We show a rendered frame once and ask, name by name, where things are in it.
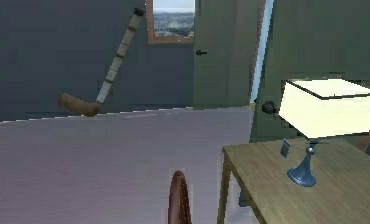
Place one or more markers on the brown round chair back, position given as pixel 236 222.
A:
pixel 179 200

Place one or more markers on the brown hockey stick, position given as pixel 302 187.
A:
pixel 113 70

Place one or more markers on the green open room door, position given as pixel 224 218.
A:
pixel 309 40

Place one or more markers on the light wooden table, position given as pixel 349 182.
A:
pixel 313 200

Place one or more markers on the wood framed window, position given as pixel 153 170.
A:
pixel 173 21

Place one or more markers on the black round door knob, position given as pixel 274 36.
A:
pixel 269 107

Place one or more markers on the small grey card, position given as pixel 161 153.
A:
pixel 285 148

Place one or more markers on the white shade table lamp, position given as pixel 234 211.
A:
pixel 326 110

